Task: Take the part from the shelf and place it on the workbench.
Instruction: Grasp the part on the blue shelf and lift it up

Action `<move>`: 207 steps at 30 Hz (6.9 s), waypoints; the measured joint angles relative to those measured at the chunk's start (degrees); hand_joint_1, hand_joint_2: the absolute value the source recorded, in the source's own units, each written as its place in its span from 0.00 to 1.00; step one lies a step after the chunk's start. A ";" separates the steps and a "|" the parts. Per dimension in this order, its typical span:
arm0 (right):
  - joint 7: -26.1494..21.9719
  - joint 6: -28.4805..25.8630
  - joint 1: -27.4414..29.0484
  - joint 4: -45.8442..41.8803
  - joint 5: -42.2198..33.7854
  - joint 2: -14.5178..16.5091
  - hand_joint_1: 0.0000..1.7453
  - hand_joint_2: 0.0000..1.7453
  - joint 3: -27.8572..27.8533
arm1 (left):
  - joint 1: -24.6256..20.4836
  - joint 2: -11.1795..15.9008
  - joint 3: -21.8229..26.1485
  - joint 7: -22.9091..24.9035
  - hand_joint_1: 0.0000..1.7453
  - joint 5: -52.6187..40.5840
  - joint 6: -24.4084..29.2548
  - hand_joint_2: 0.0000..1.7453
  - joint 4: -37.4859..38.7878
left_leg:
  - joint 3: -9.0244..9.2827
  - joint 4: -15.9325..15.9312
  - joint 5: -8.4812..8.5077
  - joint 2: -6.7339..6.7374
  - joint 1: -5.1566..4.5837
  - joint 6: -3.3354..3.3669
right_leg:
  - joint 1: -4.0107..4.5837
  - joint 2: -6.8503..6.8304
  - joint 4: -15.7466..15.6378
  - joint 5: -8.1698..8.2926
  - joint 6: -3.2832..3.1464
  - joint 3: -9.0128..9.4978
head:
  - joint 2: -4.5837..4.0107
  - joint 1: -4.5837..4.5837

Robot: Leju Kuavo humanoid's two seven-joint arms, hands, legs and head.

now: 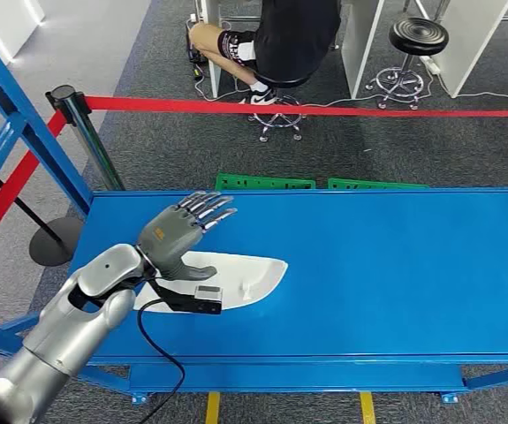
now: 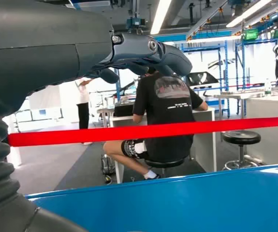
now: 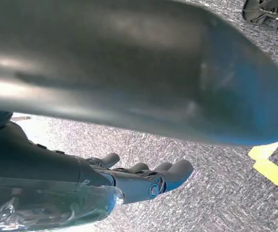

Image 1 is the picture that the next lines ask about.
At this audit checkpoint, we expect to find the black round stool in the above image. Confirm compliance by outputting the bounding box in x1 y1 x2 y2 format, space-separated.
365 17 449 111
248 70 314 143

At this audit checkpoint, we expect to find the blue metal shelf rack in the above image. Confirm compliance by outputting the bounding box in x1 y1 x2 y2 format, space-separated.
0 17 508 408

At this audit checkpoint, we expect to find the white power strip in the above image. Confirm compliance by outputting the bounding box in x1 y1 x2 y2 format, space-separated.
420 55 442 76

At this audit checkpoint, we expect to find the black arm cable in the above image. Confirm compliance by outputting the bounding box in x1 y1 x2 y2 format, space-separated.
136 298 187 424

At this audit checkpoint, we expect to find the white curved plastic part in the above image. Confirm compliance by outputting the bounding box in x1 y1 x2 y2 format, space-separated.
133 250 289 313

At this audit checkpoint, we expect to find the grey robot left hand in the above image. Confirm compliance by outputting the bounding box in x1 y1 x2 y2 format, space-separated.
136 190 238 282

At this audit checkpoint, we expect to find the dark chrome stanchion post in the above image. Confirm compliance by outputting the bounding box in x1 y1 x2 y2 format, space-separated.
45 84 126 193

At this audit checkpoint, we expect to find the black stanchion with disc base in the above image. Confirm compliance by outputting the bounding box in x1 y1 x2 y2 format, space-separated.
0 152 84 268

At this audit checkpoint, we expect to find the green plastic crate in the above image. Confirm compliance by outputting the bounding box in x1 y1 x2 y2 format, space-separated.
215 172 317 192
328 178 429 190

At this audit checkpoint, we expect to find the person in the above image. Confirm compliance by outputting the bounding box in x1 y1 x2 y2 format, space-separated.
187 0 343 107

